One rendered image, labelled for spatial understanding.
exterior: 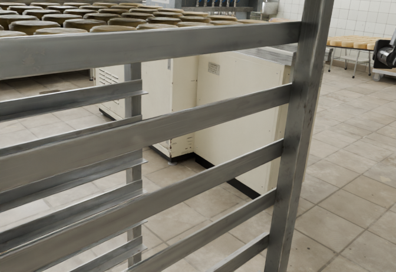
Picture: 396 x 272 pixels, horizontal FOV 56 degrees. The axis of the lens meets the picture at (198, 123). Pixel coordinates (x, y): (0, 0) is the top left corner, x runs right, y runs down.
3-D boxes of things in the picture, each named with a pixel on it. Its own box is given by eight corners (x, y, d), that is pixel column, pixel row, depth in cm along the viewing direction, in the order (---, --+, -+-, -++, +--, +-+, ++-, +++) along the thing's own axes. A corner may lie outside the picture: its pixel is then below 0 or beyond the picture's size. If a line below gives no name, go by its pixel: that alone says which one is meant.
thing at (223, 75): (191, 162, 262) (198, 33, 230) (228, 152, 282) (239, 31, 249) (264, 211, 210) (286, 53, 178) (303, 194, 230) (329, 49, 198)
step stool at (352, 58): (370, 75, 558) (378, 45, 542) (353, 78, 534) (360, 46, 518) (345, 69, 592) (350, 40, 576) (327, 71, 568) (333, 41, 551)
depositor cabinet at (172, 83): (95, 113, 344) (90, 19, 314) (161, 102, 385) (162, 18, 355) (170, 169, 250) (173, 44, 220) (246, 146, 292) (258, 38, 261)
